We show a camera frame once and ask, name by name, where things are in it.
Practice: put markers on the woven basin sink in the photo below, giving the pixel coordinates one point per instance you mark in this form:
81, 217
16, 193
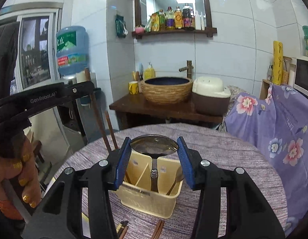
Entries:
167, 90

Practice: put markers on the purple floral cloth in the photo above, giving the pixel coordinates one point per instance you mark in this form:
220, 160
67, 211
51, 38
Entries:
278, 127

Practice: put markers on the left hand yellow nails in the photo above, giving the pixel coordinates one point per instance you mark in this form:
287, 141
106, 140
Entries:
23, 168

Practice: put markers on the striped purple tablecloth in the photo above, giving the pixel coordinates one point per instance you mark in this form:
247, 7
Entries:
249, 215

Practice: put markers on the yellow paper roll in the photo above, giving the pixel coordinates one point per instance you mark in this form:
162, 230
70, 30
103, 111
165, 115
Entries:
277, 63

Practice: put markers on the brown wooden chopstick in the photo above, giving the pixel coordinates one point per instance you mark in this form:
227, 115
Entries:
158, 233
123, 232
156, 229

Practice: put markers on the green hanging packet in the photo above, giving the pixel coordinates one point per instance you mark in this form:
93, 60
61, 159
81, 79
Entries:
120, 26

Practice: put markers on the water dispenser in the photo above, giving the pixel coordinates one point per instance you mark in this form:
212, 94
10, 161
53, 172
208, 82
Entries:
78, 121

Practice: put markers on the yellow soap bottle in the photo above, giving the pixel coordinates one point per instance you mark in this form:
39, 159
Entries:
149, 72

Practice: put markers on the large dark metal ladle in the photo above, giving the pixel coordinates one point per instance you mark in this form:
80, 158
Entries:
154, 146

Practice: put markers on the small silver metal spoon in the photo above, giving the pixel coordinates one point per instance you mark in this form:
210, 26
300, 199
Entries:
179, 176

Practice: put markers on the wooden stool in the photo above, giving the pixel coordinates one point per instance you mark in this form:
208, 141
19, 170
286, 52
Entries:
36, 146

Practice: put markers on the blue water jug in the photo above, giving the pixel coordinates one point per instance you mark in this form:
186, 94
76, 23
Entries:
72, 50

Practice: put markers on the cream plastic utensil holder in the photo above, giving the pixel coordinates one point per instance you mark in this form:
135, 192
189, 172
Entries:
135, 191

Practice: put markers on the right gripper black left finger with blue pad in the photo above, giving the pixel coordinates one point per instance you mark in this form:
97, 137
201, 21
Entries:
59, 215

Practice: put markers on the wooden framed mirror shelf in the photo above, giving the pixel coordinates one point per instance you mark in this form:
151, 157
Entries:
153, 17

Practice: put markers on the window with white frame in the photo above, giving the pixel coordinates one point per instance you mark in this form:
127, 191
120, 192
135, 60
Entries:
36, 60

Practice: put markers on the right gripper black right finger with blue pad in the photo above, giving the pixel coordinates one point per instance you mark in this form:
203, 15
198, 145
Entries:
249, 215

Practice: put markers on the yellow mug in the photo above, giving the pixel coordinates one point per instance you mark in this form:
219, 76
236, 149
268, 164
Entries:
133, 87

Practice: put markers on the white microwave oven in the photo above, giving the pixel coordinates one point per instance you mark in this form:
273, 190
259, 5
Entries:
301, 75

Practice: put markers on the black chopstick gold band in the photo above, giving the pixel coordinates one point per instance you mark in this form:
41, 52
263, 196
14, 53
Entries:
121, 226

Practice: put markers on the cream brown rice cooker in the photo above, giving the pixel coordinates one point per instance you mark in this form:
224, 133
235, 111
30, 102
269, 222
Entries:
210, 96

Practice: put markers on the bronze faucet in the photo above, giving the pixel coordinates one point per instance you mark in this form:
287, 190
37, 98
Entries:
188, 68

